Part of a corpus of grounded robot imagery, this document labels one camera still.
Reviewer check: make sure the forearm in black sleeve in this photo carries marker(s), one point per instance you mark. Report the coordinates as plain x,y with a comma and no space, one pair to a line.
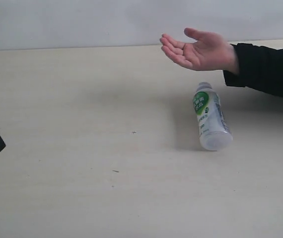
260,68

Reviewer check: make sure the person's bare hand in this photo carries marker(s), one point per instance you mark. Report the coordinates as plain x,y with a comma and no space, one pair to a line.
209,52

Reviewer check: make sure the clear bottle with green label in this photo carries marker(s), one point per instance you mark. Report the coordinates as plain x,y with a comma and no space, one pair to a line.
214,133

